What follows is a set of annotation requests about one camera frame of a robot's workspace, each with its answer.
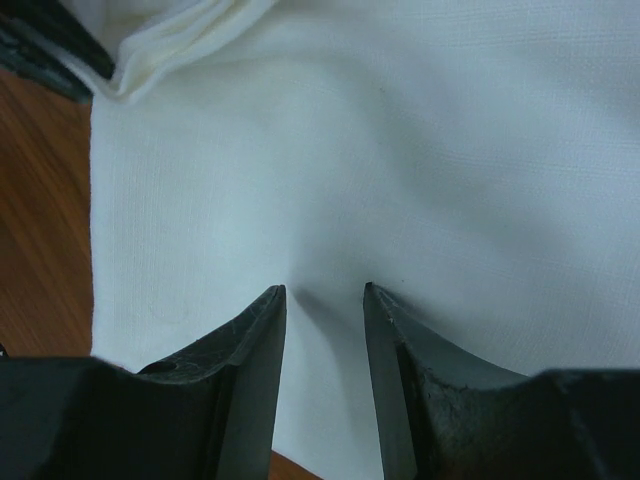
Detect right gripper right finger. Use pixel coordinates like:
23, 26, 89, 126
363, 283, 639, 479

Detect white cloth napkin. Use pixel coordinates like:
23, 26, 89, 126
89, 0, 640, 480

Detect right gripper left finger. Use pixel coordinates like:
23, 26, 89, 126
1, 286, 286, 479

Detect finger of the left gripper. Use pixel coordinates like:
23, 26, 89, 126
1, 1, 115, 103

